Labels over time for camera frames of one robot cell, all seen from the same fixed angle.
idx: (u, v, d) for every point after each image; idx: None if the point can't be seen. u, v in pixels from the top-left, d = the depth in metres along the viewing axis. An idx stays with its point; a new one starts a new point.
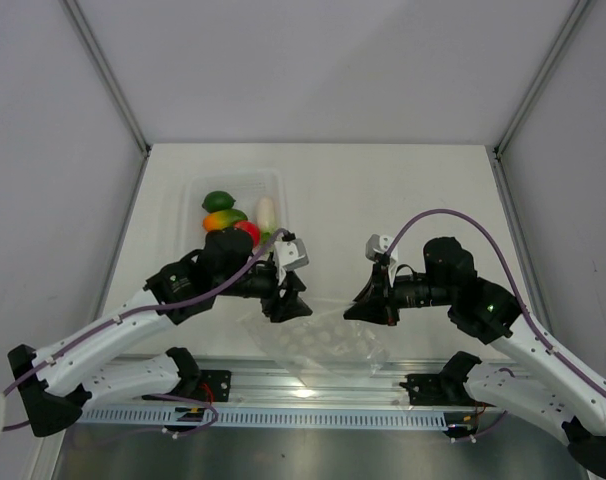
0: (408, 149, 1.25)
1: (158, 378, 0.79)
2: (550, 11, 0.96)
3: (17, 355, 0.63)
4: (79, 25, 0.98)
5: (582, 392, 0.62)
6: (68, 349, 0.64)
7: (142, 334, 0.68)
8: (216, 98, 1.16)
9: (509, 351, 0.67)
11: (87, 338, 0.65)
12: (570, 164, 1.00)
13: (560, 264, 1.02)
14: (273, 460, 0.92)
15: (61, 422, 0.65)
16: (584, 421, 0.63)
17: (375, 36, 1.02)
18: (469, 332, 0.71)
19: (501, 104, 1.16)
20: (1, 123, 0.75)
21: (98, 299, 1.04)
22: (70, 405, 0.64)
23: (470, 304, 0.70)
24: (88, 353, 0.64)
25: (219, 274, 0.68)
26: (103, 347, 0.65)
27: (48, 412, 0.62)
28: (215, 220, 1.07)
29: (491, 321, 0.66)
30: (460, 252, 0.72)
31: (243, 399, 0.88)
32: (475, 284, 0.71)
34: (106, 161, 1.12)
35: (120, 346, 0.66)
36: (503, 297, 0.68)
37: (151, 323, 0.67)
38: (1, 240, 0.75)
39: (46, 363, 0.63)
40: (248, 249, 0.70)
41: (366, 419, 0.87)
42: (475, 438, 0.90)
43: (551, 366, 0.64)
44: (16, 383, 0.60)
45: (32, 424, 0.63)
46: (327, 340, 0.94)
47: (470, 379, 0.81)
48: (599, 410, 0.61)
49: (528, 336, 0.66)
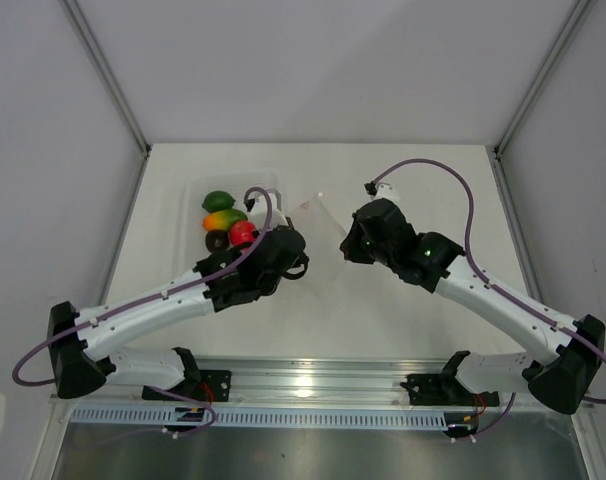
0: (407, 149, 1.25)
1: (167, 370, 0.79)
2: (549, 11, 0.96)
3: (58, 312, 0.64)
4: (79, 27, 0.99)
5: (523, 321, 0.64)
6: (112, 314, 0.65)
7: (187, 310, 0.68)
8: (216, 99, 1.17)
9: (449, 292, 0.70)
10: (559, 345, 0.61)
11: (133, 306, 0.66)
12: (571, 163, 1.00)
13: (561, 263, 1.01)
14: (273, 460, 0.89)
15: (84, 389, 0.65)
16: (532, 351, 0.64)
17: (375, 37, 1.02)
18: (413, 282, 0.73)
19: (501, 104, 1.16)
20: (3, 125, 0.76)
21: (98, 299, 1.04)
22: (98, 372, 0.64)
23: (407, 254, 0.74)
24: (129, 322, 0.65)
25: (269, 266, 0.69)
26: (145, 320, 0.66)
27: (76, 374, 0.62)
28: (215, 220, 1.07)
29: (430, 265, 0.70)
30: (385, 206, 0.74)
31: (243, 399, 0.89)
32: (407, 234, 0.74)
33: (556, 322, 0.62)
34: (106, 161, 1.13)
35: (163, 319, 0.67)
36: (442, 245, 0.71)
37: (196, 304, 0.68)
38: (2, 240, 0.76)
39: (88, 324, 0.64)
40: (298, 246, 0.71)
41: (366, 419, 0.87)
42: (475, 438, 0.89)
43: (489, 298, 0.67)
44: (52, 341, 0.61)
45: (59, 384, 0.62)
46: (325, 340, 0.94)
47: (461, 369, 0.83)
48: (541, 335, 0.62)
49: (466, 274, 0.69)
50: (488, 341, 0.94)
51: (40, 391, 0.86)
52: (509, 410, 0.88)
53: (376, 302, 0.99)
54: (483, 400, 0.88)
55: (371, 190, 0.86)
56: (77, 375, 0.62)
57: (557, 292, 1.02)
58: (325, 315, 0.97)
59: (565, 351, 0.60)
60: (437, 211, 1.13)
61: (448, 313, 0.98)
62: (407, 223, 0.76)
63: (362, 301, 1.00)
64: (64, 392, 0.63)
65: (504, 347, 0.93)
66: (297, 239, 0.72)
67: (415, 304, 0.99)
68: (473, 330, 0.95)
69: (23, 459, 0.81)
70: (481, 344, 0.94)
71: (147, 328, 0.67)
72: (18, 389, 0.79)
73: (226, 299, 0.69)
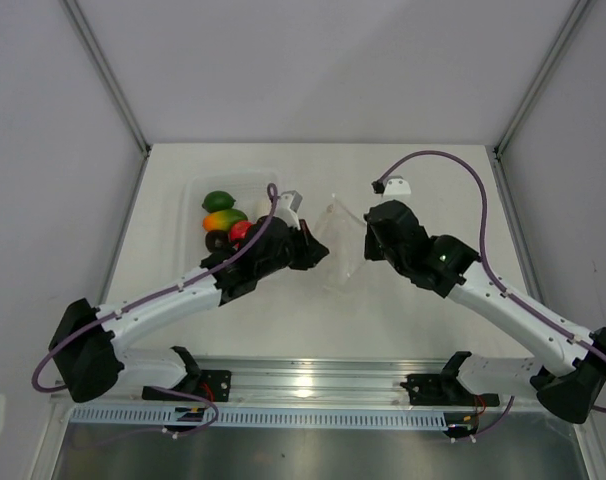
0: (407, 149, 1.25)
1: (169, 368, 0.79)
2: (550, 10, 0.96)
3: (78, 308, 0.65)
4: (79, 26, 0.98)
5: (540, 332, 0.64)
6: (135, 305, 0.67)
7: (198, 303, 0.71)
8: (215, 100, 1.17)
9: (464, 298, 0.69)
10: (576, 359, 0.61)
11: (154, 299, 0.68)
12: (571, 163, 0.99)
13: (562, 263, 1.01)
14: (273, 461, 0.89)
15: (96, 388, 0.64)
16: (545, 362, 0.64)
17: (375, 36, 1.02)
18: (425, 287, 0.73)
19: (501, 103, 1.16)
20: (1, 125, 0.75)
21: (98, 300, 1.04)
22: (115, 366, 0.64)
23: (421, 258, 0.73)
24: (152, 312, 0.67)
25: (260, 257, 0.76)
26: (167, 310, 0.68)
27: (98, 367, 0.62)
28: (215, 220, 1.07)
29: (444, 270, 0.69)
30: (399, 209, 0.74)
31: (243, 399, 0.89)
32: (420, 238, 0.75)
33: (573, 335, 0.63)
34: (106, 161, 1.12)
35: (180, 310, 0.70)
36: (456, 248, 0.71)
37: (208, 295, 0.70)
38: (1, 240, 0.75)
39: (113, 315, 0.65)
40: (282, 233, 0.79)
41: (366, 419, 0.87)
42: (475, 438, 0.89)
43: (506, 307, 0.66)
44: (82, 331, 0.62)
45: (79, 381, 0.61)
46: (325, 341, 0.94)
47: (462, 371, 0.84)
48: (558, 347, 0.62)
49: (483, 282, 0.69)
50: (488, 341, 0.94)
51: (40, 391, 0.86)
52: (509, 410, 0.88)
53: (375, 303, 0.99)
54: (483, 400, 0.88)
55: (378, 188, 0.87)
56: (102, 366, 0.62)
57: (557, 292, 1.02)
58: (326, 316, 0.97)
59: (582, 365, 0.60)
60: (437, 211, 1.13)
61: (448, 314, 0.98)
62: (419, 226, 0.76)
63: (362, 302, 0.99)
64: (78, 390, 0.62)
65: (504, 348, 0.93)
66: (281, 228, 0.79)
67: (414, 304, 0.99)
68: (472, 331, 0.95)
69: (23, 459, 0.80)
70: (481, 344, 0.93)
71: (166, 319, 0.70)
72: (17, 389, 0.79)
73: (231, 292, 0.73)
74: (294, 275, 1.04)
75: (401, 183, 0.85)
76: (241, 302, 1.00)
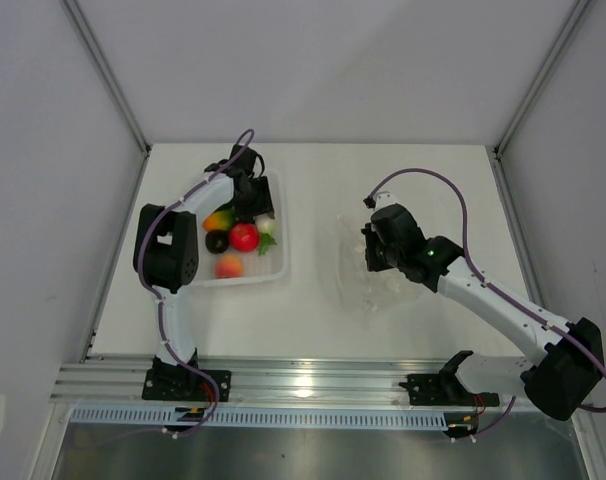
0: (407, 148, 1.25)
1: (190, 340, 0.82)
2: (549, 10, 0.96)
3: (151, 209, 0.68)
4: (79, 25, 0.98)
5: (516, 318, 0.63)
6: (191, 194, 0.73)
7: (224, 193, 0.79)
8: (215, 99, 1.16)
9: (449, 290, 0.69)
10: (548, 343, 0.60)
11: (199, 189, 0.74)
12: (570, 163, 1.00)
13: (561, 263, 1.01)
14: (273, 461, 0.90)
15: (188, 275, 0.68)
16: (523, 349, 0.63)
17: (375, 36, 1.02)
18: (416, 280, 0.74)
19: (500, 103, 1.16)
20: (1, 127, 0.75)
21: (98, 299, 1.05)
22: (196, 249, 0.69)
23: (413, 253, 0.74)
24: (205, 197, 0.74)
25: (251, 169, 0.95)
26: (215, 193, 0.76)
27: (189, 245, 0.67)
28: (215, 220, 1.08)
29: (432, 264, 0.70)
30: (395, 209, 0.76)
31: (243, 399, 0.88)
32: (414, 236, 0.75)
33: (547, 321, 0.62)
34: (107, 160, 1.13)
35: (215, 200, 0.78)
36: (446, 247, 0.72)
37: (227, 185, 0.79)
38: (0, 241, 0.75)
39: (179, 203, 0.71)
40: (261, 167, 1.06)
41: (367, 420, 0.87)
42: (476, 438, 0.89)
43: (485, 296, 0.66)
44: (164, 213, 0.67)
45: (179, 254, 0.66)
46: (327, 341, 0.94)
47: (461, 368, 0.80)
48: (531, 333, 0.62)
49: (465, 273, 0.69)
50: (488, 341, 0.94)
51: (41, 390, 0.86)
52: (509, 410, 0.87)
53: (377, 302, 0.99)
54: (483, 400, 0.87)
55: (370, 202, 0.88)
56: (193, 243, 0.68)
57: (557, 292, 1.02)
58: (327, 314, 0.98)
59: (554, 350, 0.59)
60: (438, 212, 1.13)
61: (448, 314, 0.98)
62: (415, 225, 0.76)
63: (365, 301, 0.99)
64: (180, 268, 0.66)
65: (505, 347, 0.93)
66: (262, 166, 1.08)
67: (415, 304, 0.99)
68: (473, 330, 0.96)
69: (23, 460, 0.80)
70: (481, 344, 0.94)
71: (207, 209, 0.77)
72: (17, 390, 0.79)
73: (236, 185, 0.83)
74: (295, 274, 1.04)
75: (389, 196, 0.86)
76: (242, 302, 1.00)
